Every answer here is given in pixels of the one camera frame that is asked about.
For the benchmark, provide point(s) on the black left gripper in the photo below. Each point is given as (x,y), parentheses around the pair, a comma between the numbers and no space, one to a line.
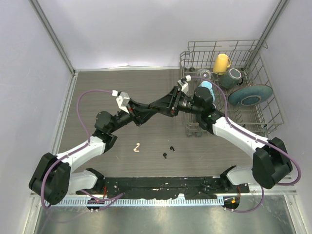
(140,113)

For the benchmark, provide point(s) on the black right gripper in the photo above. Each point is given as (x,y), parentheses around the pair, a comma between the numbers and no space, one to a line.
(168,105)

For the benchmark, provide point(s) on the black gold-trimmed earbud case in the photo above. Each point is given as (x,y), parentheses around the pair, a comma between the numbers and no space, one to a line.
(152,107)

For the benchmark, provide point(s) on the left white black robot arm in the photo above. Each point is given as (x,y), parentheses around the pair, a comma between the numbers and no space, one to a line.
(55,175)

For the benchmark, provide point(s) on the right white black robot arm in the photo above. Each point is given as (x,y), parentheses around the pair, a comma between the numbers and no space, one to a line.
(269,164)

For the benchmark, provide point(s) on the beige earbud pair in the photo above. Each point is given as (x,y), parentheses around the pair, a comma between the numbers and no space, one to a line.
(136,148)

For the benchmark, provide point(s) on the light blue mug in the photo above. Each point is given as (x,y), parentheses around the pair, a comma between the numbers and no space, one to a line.
(208,85)

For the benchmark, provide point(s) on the clear drinking glass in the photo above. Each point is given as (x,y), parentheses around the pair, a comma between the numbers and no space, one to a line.
(204,73)

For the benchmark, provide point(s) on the yellow mug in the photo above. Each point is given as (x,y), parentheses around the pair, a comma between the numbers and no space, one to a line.
(221,64)

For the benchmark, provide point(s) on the grey-green mug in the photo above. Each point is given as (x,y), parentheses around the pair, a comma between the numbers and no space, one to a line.
(231,78)

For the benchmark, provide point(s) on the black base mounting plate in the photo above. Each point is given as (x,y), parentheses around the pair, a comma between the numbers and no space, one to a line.
(163,188)

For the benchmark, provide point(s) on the teal ceramic plate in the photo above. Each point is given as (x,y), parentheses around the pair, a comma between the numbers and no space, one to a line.
(250,95)

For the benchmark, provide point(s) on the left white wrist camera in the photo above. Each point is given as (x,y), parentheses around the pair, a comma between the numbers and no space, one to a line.
(122,99)

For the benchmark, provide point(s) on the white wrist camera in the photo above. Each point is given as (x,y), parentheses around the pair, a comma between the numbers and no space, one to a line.
(183,84)
(122,99)

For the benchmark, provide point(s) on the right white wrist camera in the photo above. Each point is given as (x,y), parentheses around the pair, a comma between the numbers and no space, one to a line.
(183,84)

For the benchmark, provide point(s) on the grey wire dish rack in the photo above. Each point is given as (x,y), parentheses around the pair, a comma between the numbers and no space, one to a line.
(263,118)

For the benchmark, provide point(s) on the white slotted cable duct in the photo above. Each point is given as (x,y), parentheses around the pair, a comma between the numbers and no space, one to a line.
(180,201)

